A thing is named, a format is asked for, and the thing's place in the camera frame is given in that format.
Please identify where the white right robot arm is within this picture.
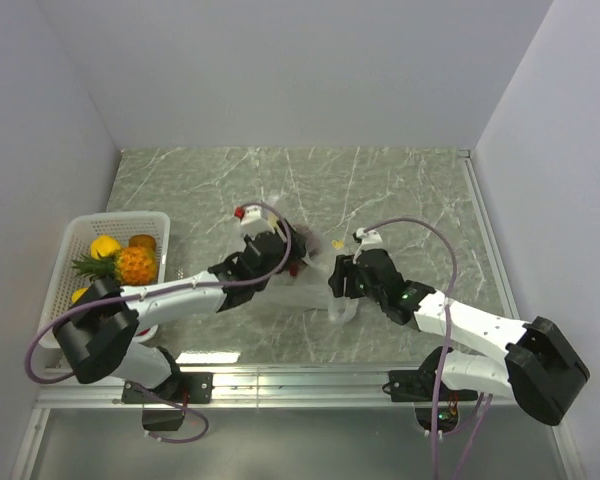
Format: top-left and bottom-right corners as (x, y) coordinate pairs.
(328, 249), (590, 426)

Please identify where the red grape bunch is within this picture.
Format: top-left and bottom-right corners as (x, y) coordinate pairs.
(288, 262), (302, 278)

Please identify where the clear plastic bag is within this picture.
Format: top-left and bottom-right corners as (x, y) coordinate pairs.
(254, 231), (359, 325)

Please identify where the white plastic basket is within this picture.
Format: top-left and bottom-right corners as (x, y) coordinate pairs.
(39, 211), (171, 328)

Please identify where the orange fruit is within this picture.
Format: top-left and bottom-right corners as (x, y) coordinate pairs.
(72, 246), (158, 286)

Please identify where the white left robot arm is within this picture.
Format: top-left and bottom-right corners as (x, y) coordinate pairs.
(53, 232), (292, 402)

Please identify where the aluminium mounting rail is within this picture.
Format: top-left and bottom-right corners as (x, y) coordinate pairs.
(35, 363), (564, 410)

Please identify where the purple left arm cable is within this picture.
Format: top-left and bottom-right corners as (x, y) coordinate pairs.
(23, 201), (294, 445)

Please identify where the purple fruit in bag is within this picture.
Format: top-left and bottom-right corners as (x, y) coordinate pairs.
(292, 224), (325, 259)

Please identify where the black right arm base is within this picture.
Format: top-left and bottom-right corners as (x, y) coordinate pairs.
(381, 370), (484, 434)

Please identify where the yellow bell pepper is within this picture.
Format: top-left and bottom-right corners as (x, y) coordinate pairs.
(90, 235), (122, 260)

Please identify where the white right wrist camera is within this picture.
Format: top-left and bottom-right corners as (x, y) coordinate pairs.
(353, 228), (384, 251)

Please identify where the yellow banana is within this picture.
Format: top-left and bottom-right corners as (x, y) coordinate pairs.
(71, 287), (88, 303)

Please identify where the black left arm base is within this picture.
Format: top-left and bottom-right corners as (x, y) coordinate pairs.
(121, 372), (213, 434)

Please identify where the aluminium side rail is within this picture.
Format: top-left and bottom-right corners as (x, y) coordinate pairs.
(457, 150), (519, 318)

